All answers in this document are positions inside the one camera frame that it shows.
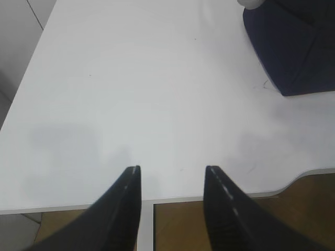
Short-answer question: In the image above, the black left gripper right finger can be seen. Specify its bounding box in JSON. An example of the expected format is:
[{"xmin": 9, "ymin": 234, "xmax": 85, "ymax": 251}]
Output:
[{"xmin": 204, "ymin": 166, "xmax": 332, "ymax": 250}]

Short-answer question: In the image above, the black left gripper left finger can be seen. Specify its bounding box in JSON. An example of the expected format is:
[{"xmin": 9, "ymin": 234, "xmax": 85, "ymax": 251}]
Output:
[{"xmin": 29, "ymin": 166, "xmax": 142, "ymax": 250}]

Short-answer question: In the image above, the navy blue lunch bag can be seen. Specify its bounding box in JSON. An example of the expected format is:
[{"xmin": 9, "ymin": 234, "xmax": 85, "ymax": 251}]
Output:
[{"xmin": 242, "ymin": 1, "xmax": 334, "ymax": 96}]

